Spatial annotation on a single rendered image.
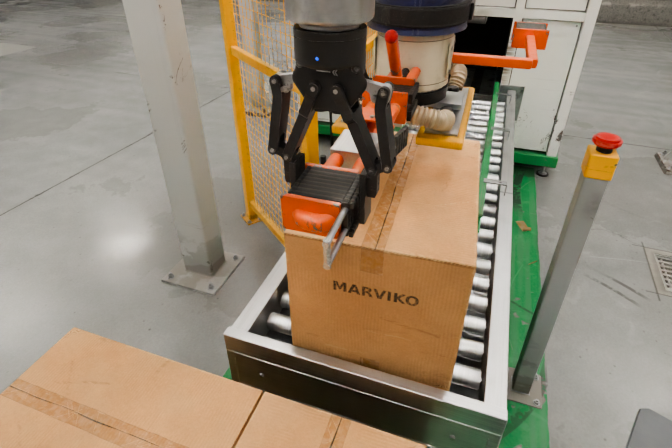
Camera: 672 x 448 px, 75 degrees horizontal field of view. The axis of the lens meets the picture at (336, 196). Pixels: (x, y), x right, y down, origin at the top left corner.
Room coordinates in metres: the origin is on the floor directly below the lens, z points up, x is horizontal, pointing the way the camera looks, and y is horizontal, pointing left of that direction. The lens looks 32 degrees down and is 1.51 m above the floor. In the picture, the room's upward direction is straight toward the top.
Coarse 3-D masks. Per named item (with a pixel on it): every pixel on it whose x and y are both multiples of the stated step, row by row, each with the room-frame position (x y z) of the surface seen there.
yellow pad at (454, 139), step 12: (468, 96) 1.09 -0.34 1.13; (432, 108) 1.01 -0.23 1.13; (444, 108) 0.94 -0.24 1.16; (468, 108) 1.01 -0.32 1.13; (456, 120) 0.93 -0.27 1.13; (420, 132) 0.88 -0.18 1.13; (432, 132) 0.88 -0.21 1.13; (444, 132) 0.87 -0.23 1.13; (456, 132) 0.87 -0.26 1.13; (420, 144) 0.86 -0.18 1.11; (432, 144) 0.85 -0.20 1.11; (444, 144) 0.84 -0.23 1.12; (456, 144) 0.84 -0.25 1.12
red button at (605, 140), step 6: (600, 132) 1.08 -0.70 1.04; (606, 132) 1.08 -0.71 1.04; (594, 138) 1.05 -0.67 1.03; (600, 138) 1.04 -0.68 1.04; (606, 138) 1.04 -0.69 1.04; (612, 138) 1.04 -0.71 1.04; (618, 138) 1.04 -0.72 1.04; (600, 144) 1.03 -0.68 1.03; (606, 144) 1.02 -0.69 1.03; (612, 144) 1.02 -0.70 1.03; (618, 144) 1.02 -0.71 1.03; (600, 150) 1.04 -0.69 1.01; (606, 150) 1.03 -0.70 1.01; (612, 150) 1.04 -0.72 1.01
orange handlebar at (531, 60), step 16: (528, 48) 1.08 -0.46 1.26; (480, 64) 1.02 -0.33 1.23; (496, 64) 1.01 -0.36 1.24; (512, 64) 1.00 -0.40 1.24; (528, 64) 0.99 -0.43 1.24; (416, 80) 0.91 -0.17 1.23; (368, 112) 0.70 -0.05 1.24; (368, 128) 0.69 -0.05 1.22; (336, 160) 0.55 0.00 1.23; (304, 224) 0.41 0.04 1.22; (320, 224) 0.41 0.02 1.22
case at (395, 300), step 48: (384, 192) 0.92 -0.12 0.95; (432, 192) 0.92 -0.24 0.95; (288, 240) 0.76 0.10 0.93; (384, 240) 0.73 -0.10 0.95; (432, 240) 0.73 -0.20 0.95; (288, 288) 0.76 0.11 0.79; (336, 288) 0.73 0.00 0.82; (384, 288) 0.70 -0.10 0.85; (432, 288) 0.67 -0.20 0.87; (336, 336) 0.73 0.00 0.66; (384, 336) 0.70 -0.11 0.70; (432, 336) 0.67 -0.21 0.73; (432, 384) 0.66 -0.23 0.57
